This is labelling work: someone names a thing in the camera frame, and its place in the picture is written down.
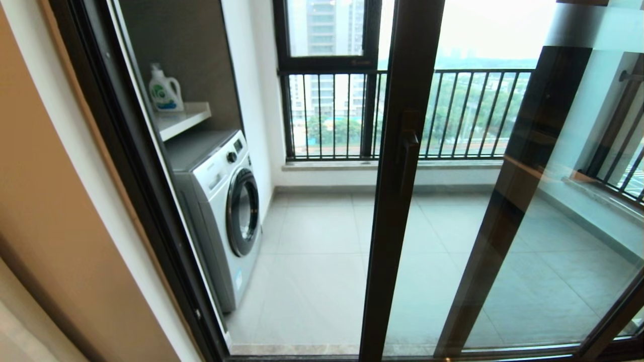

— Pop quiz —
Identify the dark-framed glass sliding door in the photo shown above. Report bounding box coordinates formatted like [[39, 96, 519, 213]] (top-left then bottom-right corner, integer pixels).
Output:
[[358, 0, 644, 362]]

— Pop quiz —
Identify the stone window sill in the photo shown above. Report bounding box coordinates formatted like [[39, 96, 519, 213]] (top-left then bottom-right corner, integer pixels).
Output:
[[282, 158, 504, 172], [563, 173, 644, 222]]

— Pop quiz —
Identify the white front-load washing machine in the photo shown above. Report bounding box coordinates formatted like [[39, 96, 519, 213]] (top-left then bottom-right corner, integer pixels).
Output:
[[164, 129, 263, 313]]

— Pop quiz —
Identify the white cabinet shelf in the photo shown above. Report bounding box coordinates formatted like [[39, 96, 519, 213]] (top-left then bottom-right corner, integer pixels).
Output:
[[152, 102, 212, 142]]

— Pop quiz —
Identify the black metal balcony railing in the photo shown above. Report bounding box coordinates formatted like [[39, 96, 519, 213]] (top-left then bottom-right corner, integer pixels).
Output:
[[579, 70, 644, 204], [279, 68, 535, 160]]

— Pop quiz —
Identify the white detergent bottle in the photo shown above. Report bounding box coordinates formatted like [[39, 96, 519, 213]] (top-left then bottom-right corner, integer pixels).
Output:
[[148, 63, 185, 112]]

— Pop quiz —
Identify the dark casement window frame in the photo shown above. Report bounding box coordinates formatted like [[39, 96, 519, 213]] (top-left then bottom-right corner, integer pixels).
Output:
[[272, 0, 383, 161]]

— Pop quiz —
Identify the dark outer door frame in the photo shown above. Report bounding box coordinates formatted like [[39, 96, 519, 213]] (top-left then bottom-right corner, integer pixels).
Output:
[[48, 0, 644, 362]]

